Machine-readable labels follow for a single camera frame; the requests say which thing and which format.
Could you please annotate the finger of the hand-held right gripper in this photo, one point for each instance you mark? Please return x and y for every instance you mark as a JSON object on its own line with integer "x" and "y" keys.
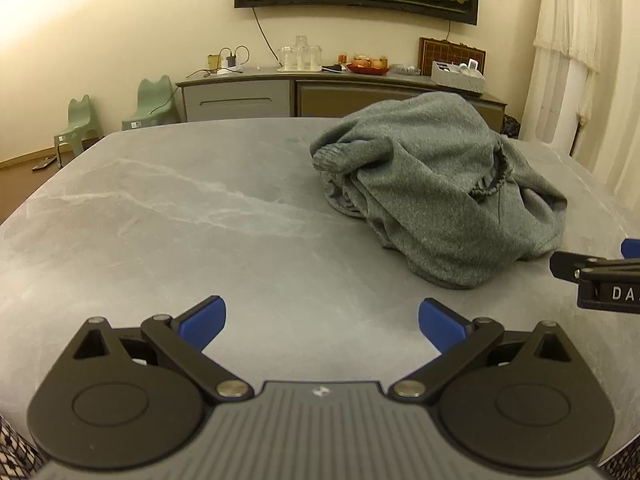
{"x": 632, "y": 249}
{"x": 565, "y": 263}

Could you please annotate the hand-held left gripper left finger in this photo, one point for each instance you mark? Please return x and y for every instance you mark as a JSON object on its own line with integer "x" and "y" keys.
{"x": 205, "y": 320}

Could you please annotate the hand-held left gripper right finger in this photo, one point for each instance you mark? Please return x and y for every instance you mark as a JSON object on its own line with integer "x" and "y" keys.
{"x": 440, "y": 322}

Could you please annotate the grey knit sweater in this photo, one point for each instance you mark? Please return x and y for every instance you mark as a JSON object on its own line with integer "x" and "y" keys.
{"x": 425, "y": 185}

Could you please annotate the cream curtain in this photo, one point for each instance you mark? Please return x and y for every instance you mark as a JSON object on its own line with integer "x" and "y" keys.
{"x": 615, "y": 150}

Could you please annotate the dark patterned cloth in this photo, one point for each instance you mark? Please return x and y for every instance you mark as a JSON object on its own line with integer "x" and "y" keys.
{"x": 511, "y": 126}

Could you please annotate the white standing air conditioner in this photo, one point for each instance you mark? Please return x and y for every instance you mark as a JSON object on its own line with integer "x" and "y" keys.
{"x": 550, "y": 100}

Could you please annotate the grey storage box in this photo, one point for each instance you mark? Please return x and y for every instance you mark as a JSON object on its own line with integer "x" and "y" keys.
{"x": 452, "y": 80}

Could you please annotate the grey and brown sideboard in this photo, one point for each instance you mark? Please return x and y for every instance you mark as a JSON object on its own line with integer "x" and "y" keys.
{"x": 235, "y": 100}

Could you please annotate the green plastic chair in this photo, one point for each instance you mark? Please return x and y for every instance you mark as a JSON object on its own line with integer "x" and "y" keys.
{"x": 152, "y": 100}
{"x": 80, "y": 122}

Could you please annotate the person's patterned sweater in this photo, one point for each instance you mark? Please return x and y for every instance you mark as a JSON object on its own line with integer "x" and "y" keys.
{"x": 15, "y": 450}

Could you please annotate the wooden framed board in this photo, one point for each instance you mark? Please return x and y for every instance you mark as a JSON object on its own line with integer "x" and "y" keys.
{"x": 440, "y": 52}

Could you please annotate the white lace cover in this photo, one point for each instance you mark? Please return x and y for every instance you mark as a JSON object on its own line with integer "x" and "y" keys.
{"x": 567, "y": 10}

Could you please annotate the clear plastic container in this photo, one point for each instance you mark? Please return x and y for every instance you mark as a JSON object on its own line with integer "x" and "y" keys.
{"x": 404, "y": 69}

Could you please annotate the yellow cup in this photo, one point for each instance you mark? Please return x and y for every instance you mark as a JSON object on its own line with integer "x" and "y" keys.
{"x": 214, "y": 61}

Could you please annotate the red fruit bowl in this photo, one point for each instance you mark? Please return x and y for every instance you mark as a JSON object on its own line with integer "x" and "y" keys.
{"x": 367, "y": 66}

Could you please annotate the dark flat device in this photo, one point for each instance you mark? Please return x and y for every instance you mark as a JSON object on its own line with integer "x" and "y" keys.
{"x": 332, "y": 68}

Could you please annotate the tray of glass cups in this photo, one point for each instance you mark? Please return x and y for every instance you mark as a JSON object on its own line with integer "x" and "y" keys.
{"x": 299, "y": 55}

